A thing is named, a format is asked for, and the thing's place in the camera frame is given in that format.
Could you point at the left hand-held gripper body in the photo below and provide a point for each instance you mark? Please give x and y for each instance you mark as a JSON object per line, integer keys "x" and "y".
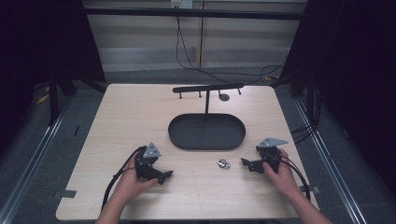
{"x": 144, "y": 165}

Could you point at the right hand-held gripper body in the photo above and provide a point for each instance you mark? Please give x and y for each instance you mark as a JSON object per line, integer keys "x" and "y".
{"x": 270, "y": 152}

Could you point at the person's left hand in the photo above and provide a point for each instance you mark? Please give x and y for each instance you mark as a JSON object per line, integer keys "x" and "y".
{"x": 130, "y": 185}

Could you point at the person's right hand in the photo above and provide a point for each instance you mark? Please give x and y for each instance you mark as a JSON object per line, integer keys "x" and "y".
{"x": 281, "y": 180}

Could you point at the black jewelry stand with tray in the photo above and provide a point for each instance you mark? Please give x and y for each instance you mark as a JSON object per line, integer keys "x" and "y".
{"x": 207, "y": 132}

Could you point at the grey tape strip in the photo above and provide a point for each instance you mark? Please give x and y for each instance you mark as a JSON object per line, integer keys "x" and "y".
{"x": 312, "y": 189}
{"x": 64, "y": 194}

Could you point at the dark round disc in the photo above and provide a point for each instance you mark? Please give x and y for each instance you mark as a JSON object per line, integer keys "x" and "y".
{"x": 224, "y": 97}

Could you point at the small black floor piece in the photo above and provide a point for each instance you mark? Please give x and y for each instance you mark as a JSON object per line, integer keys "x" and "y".
{"x": 76, "y": 130}

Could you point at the dark curtain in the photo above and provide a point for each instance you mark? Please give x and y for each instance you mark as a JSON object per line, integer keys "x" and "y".
{"x": 351, "y": 77}
{"x": 40, "y": 43}

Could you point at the black metal stand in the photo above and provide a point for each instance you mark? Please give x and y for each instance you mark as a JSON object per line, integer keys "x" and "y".
{"x": 53, "y": 99}

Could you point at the yellow floor item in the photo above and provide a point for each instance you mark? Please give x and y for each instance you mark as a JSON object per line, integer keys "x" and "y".
{"x": 42, "y": 99}

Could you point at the metal floor rail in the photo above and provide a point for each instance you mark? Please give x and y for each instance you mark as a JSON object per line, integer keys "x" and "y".
{"x": 331, "y": 168}
{"x": 29, "y": 169}

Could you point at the black horizontal frame bar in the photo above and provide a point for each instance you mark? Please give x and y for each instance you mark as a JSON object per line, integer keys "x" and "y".
{"x": 193, "y": 13}

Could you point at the white wall outlet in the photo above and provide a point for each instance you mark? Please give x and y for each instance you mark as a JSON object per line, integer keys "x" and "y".
{"x": 181, "y": 3}

